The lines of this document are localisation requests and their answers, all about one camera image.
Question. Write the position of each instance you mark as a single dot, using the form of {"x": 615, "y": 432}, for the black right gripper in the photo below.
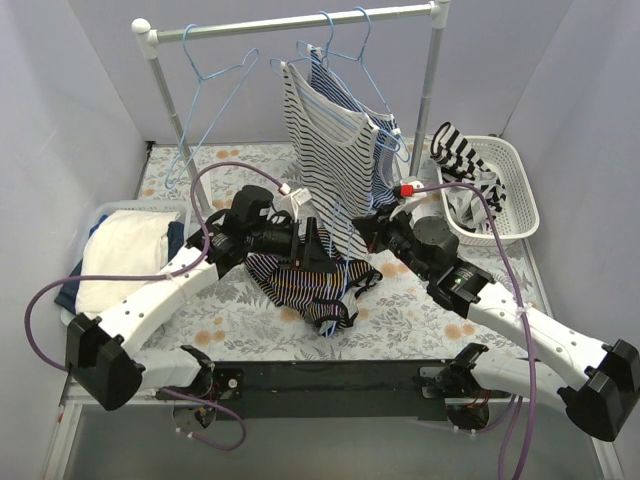
{"x": 376, "y": 230}

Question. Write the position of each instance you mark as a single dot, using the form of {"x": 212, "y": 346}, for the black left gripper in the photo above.
{"x": 308, "y": 246}

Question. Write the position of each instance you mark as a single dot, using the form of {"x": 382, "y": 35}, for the white black thin striped tank top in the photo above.
{"x": 334, "y": 149}

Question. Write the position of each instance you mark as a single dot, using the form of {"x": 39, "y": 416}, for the wide black white striped tank top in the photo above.
{"x": 460, "y": 163}

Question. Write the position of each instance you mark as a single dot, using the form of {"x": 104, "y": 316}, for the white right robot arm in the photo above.
{"x": 595, "y": 384}

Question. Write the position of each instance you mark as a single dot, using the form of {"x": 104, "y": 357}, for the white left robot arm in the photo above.
{"x": 105, "y": 355}

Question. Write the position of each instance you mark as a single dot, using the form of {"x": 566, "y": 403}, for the blue white striped tank top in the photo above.
{"x": 382, "y": 180}

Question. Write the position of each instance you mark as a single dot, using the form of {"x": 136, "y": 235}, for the floral patterned table mat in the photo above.
{"x": 233, "y": 319}

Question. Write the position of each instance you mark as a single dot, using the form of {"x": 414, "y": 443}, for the white perforated plastic basket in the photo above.
{"x": 519, "y": 218}

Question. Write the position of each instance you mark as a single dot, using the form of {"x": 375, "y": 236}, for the silver white clothes rack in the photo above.
{"x": 149, "y": 39}

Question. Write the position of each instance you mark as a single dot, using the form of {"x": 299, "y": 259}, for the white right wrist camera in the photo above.
{"x": 409, "y": 196}

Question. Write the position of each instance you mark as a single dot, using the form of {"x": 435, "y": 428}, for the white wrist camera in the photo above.
{"x": 293, "y": 199}
{"x": 409, "y": 196}

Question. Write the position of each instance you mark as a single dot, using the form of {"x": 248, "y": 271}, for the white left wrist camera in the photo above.
{"x": 293, "y": 199}

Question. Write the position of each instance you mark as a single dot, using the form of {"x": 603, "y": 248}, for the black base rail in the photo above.
{"x": 341, "y": 389}

